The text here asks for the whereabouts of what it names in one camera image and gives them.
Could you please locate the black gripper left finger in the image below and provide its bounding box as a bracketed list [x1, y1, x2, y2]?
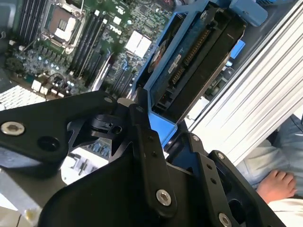
[0, 86, 178, 217]

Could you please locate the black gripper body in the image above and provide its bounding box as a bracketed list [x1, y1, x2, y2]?
[39, 114, 214, 227]

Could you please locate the person bare hand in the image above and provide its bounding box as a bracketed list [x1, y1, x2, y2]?
[257, 169, 298, 204]

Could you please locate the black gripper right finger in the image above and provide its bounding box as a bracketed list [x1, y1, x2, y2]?
[187, 132, 287, 227]

